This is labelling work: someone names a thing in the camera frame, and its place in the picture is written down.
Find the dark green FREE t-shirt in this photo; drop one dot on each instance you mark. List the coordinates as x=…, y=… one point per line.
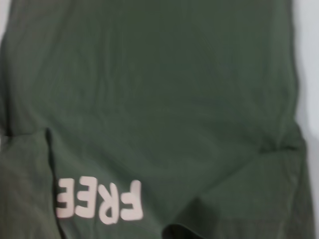
x=162, y=99

